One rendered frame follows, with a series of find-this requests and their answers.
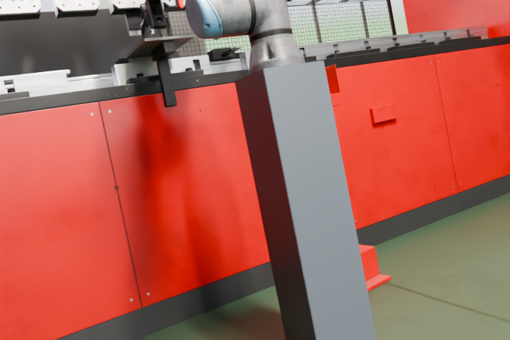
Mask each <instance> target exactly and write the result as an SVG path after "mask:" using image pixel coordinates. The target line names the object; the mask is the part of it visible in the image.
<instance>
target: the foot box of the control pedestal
mask: <svg viewBox="0 0 510 340"><path fill-rule="evenodd" d="M359 248H360V255H361V259H362V263H363V268H364V275H365V279H366V284H367V291H371V290H373V289H374V288H376V287H378V286H380V285H381V284H383V283H385V282H387V281H388V280H390V279H392V277H391V276H390V275H381V274H379V267H378V263H377V258H376V251H375V247H374V246H368V245H361V244H359Z"/></svg>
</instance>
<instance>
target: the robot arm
mask: <svg viewBox="0 0 510 340"><path fill-rule="evenodd" d="M287 2H288V1H287V0H185V7H186V10H185V11H186V15H187V20H188V23H189V24H190V28H191V29H192V31H193V32H194V33H195V34H196V35H197V36H198V37H200V38H201V39H220V38H226V37H233V36H247V35H248V36H249V39H250V47H251V49H250V62H249V73H250V74H253V73H255V72H257V71H260V70H262V69H264V68H274V67H281V66H286V65H296V64H302V63H305V60H304V56H303V55H302V53H301V51H300V49H299V47H298V45H297V43H296V42H295V40H294V37H293V33H292V28H291V21H290V17H289V12H288V5H287ZM140 18H141V19H142V22H141V25H140V29H141V36H142V39H146V38H149V37H150V35H151V33H152V30H151V29H150V28H149V26H151V27H152V28H153V29H159V32H160V33H161V37H165V36H168V34H169V29H170V24H169V21H168V17H167V16H166V13H165V12H164V8H163V7H162V3H161V0H146V1H145V2H144V3H142V4H140Z"/></svg>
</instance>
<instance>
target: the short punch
mask: <svg viewBox="0 0 510 340"><path fill-rule="evenodd" d="M124 16H125V20H126V24H127V30H128V31H129V35H130V36H137V35H141V29H140V25H141V22H142V19H141V18H140V10H133V11H125V12H124Z"/></svg>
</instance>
